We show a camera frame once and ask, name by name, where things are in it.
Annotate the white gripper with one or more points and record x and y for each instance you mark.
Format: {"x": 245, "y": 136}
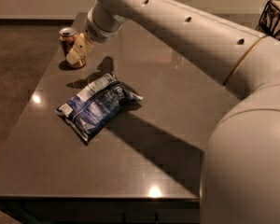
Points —
{"x": 98, "y": 32}

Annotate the orange gold soda can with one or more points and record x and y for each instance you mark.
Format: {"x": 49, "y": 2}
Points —
{"x": 67, "y": 38}

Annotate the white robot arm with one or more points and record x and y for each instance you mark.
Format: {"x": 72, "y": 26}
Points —
{"x": 240, "y": 180}

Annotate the blue white chip bag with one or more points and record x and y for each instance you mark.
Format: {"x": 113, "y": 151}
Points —
{"x": 95, "y": 105}

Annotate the black wire basket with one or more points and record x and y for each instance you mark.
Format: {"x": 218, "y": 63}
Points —
{"x": 269, "y": 21}

